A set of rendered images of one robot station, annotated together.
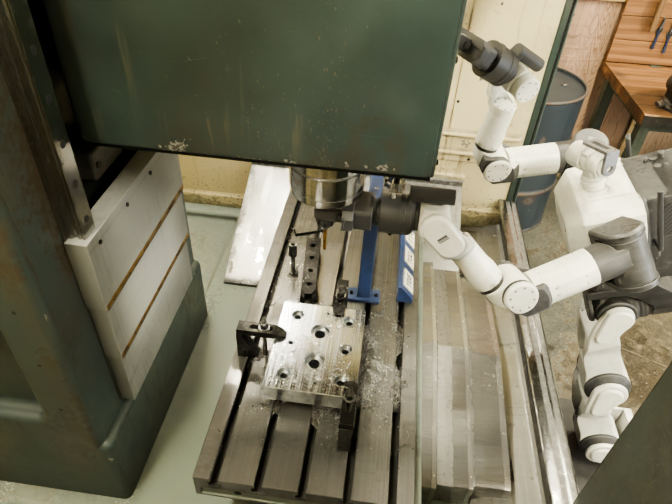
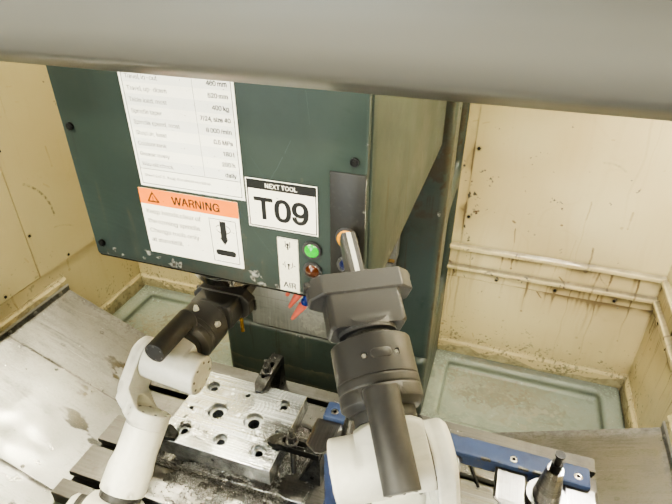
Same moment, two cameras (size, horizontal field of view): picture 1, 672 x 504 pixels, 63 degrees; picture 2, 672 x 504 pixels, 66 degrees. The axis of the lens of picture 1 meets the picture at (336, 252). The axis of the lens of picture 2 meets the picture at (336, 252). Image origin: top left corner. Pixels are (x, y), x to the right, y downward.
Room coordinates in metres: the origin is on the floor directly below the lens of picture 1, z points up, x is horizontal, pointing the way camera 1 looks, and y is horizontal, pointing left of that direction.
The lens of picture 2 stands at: (1.37, -0.76, 2.01)
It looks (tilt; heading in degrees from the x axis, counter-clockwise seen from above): 32 degrees down; 104
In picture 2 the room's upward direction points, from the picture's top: straight up
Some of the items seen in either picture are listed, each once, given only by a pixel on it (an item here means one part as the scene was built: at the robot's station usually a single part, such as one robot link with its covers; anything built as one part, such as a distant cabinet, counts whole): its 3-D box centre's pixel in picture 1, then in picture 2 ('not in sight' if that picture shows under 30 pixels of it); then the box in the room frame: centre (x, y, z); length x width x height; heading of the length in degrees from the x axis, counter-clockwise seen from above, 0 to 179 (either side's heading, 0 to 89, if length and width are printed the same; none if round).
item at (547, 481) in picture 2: not in sight; (550, 482); (1.58, -0.18, 1.26); 0.04 x 0.04 x 0.07
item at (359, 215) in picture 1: (371, 210); (211, 313); (0.97, -0.07, 1.40); 0.13 x 0.12 x 0.10; 175
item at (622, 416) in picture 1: (608, 434); not in sight; (1.17, -1.07, 0.28); 0.21 x 0.20 x 0.13; 85
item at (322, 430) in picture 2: not in sight; (323, 437); (1.20, -0.15, 1.21); 0.07 x 0.05 x 0.01; 85
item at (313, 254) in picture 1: (311, 271); not in sight; (1.27, 0.07, 0.93); 0.26 x 0.05 x 0.06; 0
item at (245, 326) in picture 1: (262, 336); (269, 379); (0.96, 0.18, 0.97); 0.13 x 0.03 x 0.15; 85
